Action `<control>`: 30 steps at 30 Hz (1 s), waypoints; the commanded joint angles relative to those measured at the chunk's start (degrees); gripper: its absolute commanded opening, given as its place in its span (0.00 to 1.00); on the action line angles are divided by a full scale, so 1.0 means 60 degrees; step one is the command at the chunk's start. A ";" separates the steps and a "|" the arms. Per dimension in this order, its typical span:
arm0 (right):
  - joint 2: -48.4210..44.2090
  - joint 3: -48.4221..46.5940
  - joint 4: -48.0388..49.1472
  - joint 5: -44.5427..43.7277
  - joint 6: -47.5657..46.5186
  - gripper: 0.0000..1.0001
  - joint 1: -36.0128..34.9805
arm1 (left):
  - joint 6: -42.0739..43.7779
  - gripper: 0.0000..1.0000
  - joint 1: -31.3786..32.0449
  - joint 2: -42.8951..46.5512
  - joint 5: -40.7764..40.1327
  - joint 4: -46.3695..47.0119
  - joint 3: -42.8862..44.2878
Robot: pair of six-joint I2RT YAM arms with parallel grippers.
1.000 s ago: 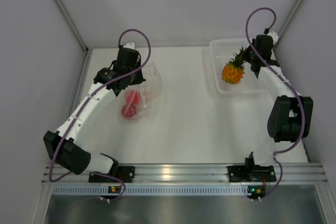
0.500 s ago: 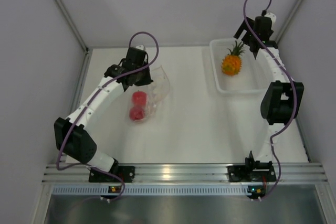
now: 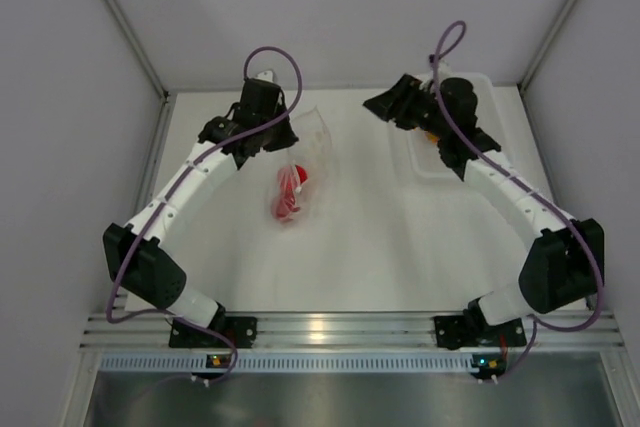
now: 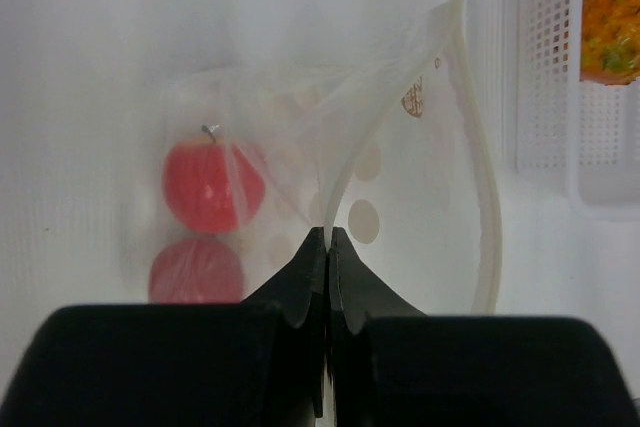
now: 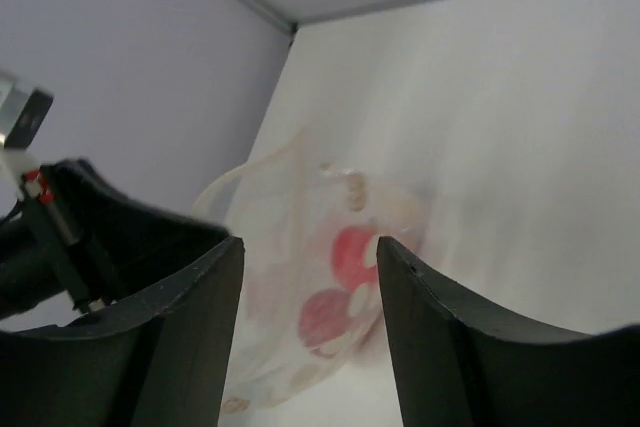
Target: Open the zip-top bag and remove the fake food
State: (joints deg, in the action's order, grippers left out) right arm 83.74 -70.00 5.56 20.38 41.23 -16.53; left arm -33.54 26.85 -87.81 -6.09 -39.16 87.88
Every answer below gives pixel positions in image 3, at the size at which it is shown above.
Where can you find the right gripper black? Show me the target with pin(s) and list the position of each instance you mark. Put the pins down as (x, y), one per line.
(395, 104)

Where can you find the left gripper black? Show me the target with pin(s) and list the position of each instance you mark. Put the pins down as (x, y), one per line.
(286, 139)

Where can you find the fake pineapple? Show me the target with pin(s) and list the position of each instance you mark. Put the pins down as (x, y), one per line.
(431, 138)

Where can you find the clear zip top bag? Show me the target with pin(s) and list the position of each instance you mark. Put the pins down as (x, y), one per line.
(314, 152)

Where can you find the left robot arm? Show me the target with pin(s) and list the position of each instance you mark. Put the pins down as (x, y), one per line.
(138, 254)

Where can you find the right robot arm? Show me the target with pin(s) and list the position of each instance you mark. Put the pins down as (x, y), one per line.
(565, 259)

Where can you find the white plastic basket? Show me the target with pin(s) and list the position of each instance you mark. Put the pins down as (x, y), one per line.
(465, 140)

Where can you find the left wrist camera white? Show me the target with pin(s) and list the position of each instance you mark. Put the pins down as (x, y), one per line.
(266, 75)

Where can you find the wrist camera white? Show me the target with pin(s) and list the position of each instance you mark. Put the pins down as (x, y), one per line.
(266, 75)
(440, 70)

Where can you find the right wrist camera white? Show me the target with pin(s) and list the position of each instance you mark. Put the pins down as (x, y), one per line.
(440, 70)

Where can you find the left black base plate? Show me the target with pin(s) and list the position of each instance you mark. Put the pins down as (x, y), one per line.
(241, 331)

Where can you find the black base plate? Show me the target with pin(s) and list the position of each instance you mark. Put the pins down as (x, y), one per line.
(241, 331)
(454, 332)

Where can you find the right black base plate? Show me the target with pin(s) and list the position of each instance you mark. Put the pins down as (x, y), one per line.
(454, 332)

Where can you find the white slotted cable duct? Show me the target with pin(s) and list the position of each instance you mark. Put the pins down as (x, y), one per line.
(201, 363)

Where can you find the aluminium mounting rail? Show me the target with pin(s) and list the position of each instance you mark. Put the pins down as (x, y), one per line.
(308, 331)

